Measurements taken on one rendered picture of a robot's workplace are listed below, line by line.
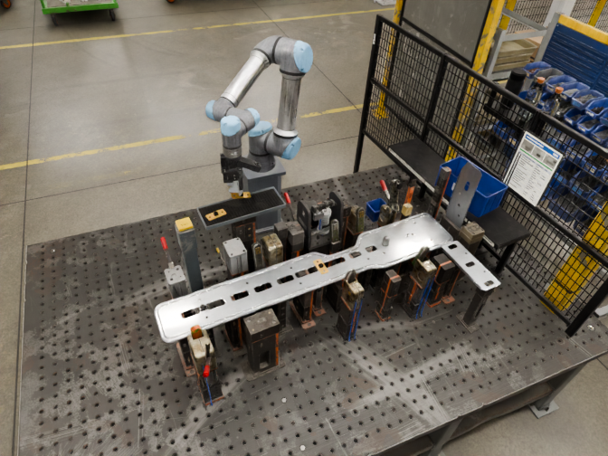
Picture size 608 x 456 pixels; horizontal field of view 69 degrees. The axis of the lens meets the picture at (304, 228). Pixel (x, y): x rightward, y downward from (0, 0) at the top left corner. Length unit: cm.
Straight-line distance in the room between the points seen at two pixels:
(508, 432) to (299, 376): 138
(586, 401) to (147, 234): 271
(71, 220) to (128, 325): 187
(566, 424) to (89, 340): 256
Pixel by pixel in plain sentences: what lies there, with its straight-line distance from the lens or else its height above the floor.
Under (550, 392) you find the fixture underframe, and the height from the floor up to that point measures 21.
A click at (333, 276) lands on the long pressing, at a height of 100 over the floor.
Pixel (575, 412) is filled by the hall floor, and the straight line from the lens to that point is 318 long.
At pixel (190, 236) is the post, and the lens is 196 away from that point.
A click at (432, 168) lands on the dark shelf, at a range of 258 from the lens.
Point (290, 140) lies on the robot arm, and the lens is 212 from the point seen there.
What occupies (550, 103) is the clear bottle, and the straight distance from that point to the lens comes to 227.
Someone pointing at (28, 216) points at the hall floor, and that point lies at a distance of 414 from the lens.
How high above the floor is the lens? 247
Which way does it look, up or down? 44 degrees down
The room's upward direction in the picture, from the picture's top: 3 degrees clockwise
